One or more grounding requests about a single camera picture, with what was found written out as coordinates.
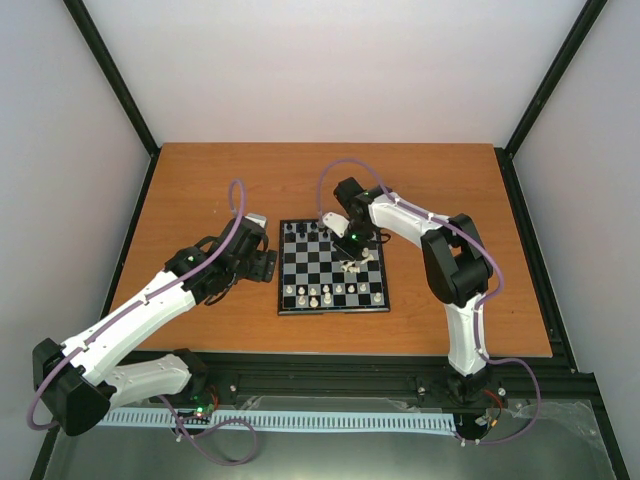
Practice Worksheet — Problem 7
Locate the black silver chess board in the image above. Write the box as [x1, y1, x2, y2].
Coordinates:
[277, 219, 391, 316]

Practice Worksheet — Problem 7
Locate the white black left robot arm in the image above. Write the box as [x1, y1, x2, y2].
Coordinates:
[32, 214, 277, 436]

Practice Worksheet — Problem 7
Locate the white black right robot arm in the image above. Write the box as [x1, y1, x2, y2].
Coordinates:
[320, 177, 494, 405]

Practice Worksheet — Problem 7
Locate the small electronics board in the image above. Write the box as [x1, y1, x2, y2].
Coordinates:
[189, 392, 219, 418]

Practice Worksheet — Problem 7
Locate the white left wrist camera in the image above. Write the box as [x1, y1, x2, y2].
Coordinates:
[245, 213, 268, 229]

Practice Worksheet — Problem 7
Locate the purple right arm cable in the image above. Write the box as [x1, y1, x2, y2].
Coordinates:
[317, 158, 543, 447]

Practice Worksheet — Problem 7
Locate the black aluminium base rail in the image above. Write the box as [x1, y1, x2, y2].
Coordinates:
[64, 350, 599, 416]

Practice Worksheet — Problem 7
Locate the light blue slotted cable duct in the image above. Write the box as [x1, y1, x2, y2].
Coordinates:
[97, 408, 457, 434]

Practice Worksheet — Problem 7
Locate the right black frame post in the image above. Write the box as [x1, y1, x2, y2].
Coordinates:
[502, 0, 609, 151]

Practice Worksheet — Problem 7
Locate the black frame post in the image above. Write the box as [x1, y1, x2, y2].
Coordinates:
[62, 0, 162, 156]
[502, 0, 609, 151]

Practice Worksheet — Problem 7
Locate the left black frame post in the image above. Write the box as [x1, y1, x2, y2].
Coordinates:
[62, 0, 162, 156]

